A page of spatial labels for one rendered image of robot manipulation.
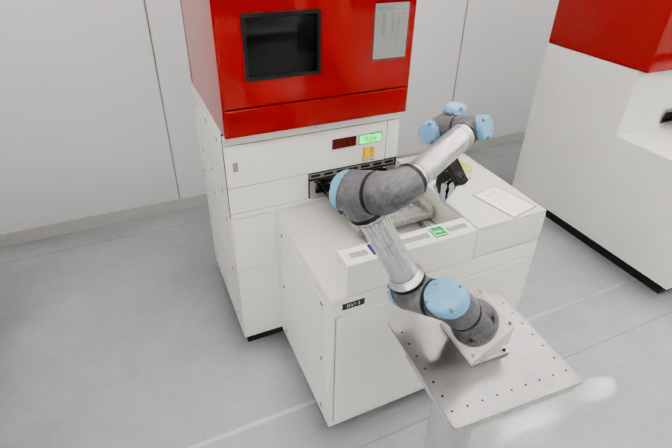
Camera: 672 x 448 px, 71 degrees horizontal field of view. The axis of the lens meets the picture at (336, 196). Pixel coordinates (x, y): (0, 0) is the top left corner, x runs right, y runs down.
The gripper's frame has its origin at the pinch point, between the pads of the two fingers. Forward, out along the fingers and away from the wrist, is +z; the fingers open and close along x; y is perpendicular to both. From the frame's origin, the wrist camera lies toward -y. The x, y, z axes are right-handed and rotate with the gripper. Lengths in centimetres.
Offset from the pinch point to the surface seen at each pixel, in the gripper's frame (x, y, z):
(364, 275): 33.2, -4.0, 20.9
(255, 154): 53, 59, -1
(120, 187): 114, 207, 82
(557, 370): -5, -57, 29
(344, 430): 38, -3, 111
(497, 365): 10, -49, 29
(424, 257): 8.4, -4.0, 20.7
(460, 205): -18.8, 12.3, 14.2
